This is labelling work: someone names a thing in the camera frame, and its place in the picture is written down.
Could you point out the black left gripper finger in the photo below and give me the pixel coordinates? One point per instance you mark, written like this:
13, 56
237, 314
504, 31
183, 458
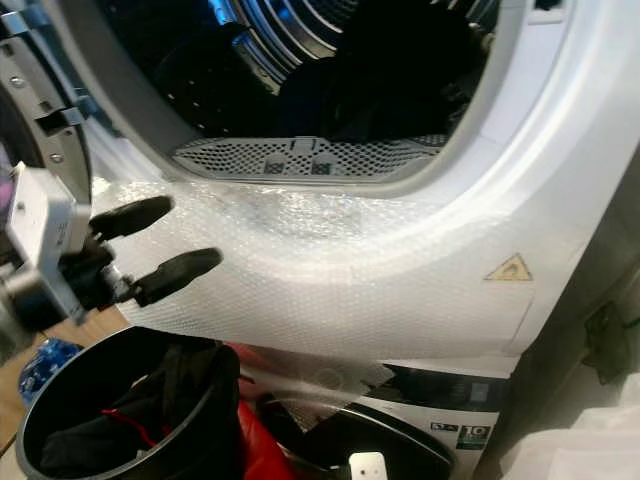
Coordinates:
180, 275
132, 217

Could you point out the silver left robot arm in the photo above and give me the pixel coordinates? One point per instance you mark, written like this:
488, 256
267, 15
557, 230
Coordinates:
25, 305

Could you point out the blue plastic item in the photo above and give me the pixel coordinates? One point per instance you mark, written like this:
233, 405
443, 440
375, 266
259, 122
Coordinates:
48, 365

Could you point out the black round laundry bucket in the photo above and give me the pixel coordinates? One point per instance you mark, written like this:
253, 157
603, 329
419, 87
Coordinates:
80, 375

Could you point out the black garment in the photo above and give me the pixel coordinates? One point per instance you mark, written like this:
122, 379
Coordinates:
160, 410

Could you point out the round dryer door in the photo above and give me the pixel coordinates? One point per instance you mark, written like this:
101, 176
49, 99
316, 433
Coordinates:
32, 110

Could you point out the red cloth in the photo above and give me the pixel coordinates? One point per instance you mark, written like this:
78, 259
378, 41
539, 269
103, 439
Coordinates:
258, 445

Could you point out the grey mesh lint filter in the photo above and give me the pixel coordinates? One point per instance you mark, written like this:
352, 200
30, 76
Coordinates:
360, 158

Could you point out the black plastic basin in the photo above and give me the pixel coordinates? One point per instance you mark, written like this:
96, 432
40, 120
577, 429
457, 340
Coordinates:
320, 445

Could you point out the steel dryer drum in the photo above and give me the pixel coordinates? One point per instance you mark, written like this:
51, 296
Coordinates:
265, 40

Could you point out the small white plastic piece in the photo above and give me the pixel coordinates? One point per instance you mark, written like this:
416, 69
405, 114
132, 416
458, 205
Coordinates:
367, 466

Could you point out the white tumble dryer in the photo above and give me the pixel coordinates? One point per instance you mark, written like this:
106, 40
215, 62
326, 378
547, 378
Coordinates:
460, 230

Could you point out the yellow triangle warning sticker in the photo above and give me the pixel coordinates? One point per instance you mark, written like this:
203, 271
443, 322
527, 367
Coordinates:
510, 269

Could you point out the green warranty label sticker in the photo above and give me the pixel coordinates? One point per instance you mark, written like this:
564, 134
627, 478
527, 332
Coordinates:
470, 435

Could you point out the white cloth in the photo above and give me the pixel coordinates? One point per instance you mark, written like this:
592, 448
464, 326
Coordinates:
575, 445

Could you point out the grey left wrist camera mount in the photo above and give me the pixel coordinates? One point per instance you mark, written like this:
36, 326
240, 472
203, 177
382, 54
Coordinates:
45, 225

